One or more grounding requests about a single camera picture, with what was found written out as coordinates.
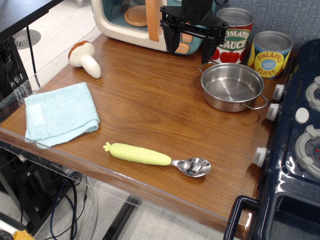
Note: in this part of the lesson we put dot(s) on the white stove knob middle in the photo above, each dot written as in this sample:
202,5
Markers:
272,111

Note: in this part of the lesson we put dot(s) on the green handled ice cream scoop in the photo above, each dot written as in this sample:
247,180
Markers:
192,167

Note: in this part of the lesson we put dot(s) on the white stove knob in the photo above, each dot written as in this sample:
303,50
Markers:
259,156
278,92
272,111

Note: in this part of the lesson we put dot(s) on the white stove knob bottom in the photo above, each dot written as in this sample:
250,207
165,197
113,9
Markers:
259,156

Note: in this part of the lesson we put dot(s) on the white stove knob top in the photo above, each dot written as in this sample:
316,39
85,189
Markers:
278,92

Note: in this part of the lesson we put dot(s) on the light blue rag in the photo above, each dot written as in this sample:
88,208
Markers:
59,116

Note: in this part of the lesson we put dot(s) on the black desk at left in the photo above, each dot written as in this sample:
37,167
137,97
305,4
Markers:
17,14

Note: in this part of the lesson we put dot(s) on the small stainless steel pot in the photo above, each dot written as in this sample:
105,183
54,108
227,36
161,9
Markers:
232,87

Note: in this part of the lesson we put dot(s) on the toy microwave oven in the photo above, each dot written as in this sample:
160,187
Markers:
132,21

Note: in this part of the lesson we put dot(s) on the tomato sauce toy can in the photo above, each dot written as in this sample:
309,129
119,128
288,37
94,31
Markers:
237,35

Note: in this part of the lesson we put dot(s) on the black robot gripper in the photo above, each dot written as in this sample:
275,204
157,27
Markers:
195,18

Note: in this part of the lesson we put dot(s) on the pineapple slices toy can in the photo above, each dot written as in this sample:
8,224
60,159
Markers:
270,52

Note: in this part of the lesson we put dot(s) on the plush toy mushroom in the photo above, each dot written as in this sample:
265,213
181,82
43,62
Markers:
82,55

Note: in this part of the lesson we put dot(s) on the dark blue toy stove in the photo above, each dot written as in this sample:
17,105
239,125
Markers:
288,205

